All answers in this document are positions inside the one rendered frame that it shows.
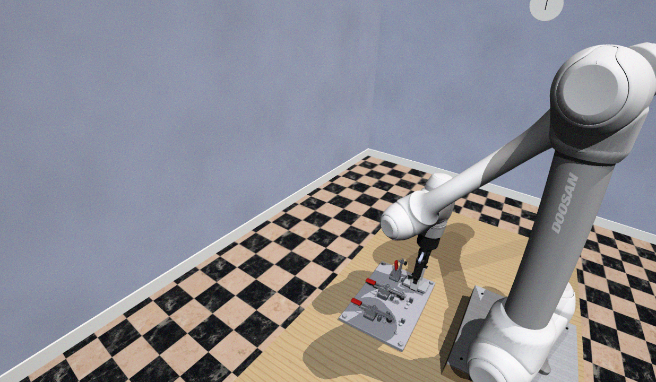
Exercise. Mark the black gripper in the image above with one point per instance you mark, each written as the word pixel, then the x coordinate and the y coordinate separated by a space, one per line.
pixel 426 246

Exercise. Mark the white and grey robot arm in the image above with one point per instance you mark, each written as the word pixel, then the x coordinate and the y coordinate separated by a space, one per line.
pixel 599 101

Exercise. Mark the black toggle clamp with red handle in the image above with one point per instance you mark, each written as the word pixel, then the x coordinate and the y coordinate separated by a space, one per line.
pixel 385 290
pixel 372 311

